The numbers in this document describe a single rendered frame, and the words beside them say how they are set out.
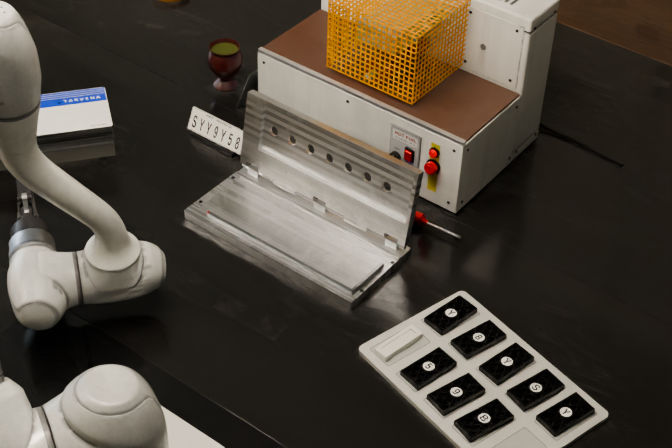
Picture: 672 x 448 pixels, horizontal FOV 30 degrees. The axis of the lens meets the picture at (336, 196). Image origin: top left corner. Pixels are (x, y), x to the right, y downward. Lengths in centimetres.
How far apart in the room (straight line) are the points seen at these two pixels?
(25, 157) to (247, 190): 72
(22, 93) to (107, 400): 49
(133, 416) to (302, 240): 76
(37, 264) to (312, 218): 60
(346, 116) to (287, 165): 18
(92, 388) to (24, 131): 43
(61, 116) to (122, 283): 58
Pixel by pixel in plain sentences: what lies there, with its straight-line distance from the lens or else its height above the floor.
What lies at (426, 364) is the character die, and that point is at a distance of 235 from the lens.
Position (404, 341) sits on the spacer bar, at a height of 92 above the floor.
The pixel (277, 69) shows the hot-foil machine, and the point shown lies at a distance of 282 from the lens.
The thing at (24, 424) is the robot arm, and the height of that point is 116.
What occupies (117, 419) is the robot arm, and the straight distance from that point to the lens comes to 195.
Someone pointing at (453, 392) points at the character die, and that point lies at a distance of 231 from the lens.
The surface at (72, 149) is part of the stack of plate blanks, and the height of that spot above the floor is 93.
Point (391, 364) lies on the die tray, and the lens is 236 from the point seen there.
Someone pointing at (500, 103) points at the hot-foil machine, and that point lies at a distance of 270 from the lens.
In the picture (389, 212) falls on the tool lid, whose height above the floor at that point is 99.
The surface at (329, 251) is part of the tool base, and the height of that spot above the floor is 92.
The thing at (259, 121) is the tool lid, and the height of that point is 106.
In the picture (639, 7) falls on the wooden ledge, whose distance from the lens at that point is 351.
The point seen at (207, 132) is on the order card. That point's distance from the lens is 287.
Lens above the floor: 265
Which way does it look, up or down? 40 degrees down
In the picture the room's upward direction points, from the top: 2 degrees clockwise
